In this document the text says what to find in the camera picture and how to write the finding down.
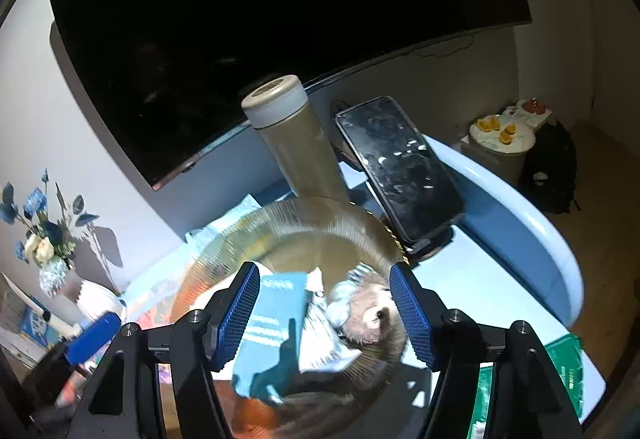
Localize white ribbed vase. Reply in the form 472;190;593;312
75;279;126;325

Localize black backpack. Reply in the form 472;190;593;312
520;119;581;215

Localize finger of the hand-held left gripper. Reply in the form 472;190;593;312
67;311;123;365

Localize white paper wrapper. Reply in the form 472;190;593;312
300;266;366;372

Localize brown plush toy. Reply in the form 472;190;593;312
340;281;408;360

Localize beige thermos bottle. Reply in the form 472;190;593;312
241;74;349;205

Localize black wall cable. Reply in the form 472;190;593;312
410;33;481;57

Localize blue and white flower bouquet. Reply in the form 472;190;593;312
0;169;101;297

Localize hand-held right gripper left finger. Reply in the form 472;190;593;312
75;261;262;439

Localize row of books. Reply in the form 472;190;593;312
0;289;56;360

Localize black flat screen television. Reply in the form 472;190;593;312
45;0;532;191

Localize blue packet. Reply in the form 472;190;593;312
232;271;308;400

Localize white desk lamp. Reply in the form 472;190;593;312
0;271;83;337

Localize clear plastic packet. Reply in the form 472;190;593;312
185;194;262;251

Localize plate of oranges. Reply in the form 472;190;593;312
467;119;538;185

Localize black smartphone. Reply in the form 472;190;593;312
334;96;466;245

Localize orange slices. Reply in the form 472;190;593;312
476;116;518;143

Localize white plush toy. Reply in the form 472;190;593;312
327;264;373;327

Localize black phone stand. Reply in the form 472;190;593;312
395;219;456;262

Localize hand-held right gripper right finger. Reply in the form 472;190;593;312
389;261;586;439

